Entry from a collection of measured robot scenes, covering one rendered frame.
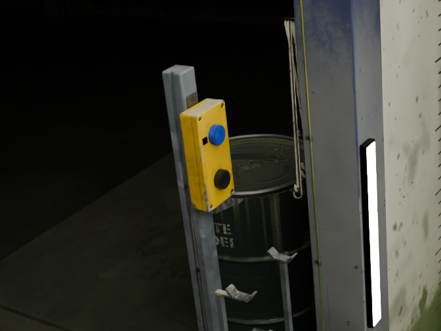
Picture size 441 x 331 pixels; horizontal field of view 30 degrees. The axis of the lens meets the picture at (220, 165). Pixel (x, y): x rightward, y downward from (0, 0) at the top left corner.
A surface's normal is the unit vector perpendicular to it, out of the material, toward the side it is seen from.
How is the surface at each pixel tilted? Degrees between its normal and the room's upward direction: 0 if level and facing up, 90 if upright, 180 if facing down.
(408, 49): 90
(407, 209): 90
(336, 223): 90
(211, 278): 90
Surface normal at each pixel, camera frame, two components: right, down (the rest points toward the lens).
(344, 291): -0.56, 0.40
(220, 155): 0.82, 0.15
